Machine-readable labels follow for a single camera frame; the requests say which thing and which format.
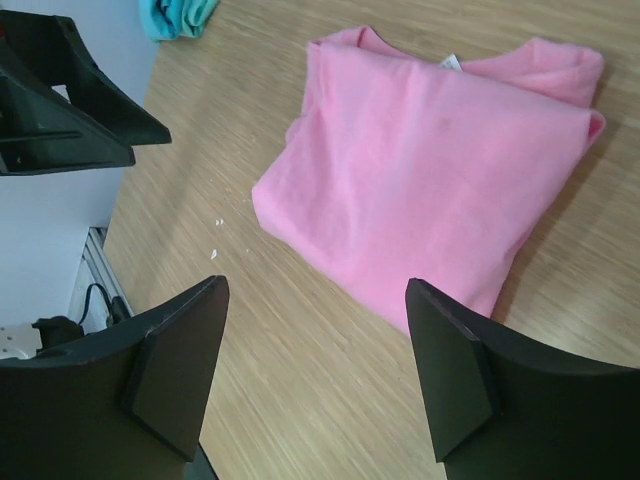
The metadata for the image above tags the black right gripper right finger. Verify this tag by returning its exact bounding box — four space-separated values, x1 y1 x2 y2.
406 279 639 479

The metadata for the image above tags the folded turquoise t shirt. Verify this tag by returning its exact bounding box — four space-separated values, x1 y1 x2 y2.
138 0 220 42

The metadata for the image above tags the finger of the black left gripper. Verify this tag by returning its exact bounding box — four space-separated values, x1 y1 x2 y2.
1 44 135 175
1 9 172 146

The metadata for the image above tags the aluminium left side rail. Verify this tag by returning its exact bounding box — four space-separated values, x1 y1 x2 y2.
67 227 133 333

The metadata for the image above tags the pink t shirt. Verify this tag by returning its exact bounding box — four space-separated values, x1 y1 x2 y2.
252 26 605 331

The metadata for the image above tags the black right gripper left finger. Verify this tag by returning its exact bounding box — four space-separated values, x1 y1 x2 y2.
1 276 230 479

